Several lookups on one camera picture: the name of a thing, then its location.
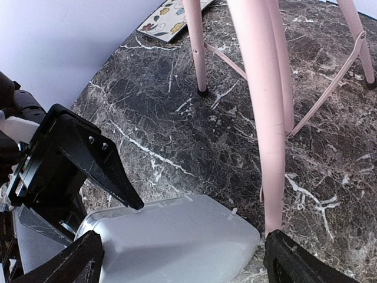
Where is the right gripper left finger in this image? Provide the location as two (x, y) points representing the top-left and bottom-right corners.
(13, 231), (104, 283)

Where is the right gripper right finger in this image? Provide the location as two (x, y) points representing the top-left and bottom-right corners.
(263, 230), (356, 283)

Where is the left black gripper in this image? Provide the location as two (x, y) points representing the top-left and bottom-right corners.
(5, 104), (144, 233)

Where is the white metronome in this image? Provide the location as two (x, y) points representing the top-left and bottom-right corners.
(13, 193), (262, 283)

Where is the pink music stand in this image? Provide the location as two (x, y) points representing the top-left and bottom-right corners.
(181, 0), (376, 238)

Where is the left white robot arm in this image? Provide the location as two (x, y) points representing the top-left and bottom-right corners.
(1, 75), (144, 236)

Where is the floral ceramic tile coaster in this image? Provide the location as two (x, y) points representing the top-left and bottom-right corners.
(137, 0), (213, 43)

